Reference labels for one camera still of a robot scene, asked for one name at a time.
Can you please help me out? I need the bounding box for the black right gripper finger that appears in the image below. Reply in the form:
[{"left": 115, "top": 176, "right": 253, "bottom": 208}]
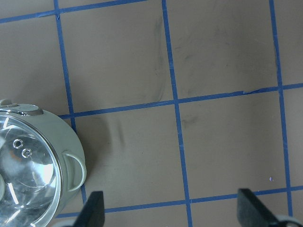
[{"left": 237, "top": 189, "right": 279, "bottom": 227}]

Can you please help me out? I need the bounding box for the glass pot lid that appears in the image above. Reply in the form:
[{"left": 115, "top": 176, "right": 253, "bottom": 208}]
[{"left": 0, "top": 114, "right": 61, "bottom": 227}]

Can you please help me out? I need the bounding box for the pale green cooking pot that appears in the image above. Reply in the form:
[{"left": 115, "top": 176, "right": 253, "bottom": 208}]
[{"left": 0, "top": 99, "right": 87, "bottom": 225}]

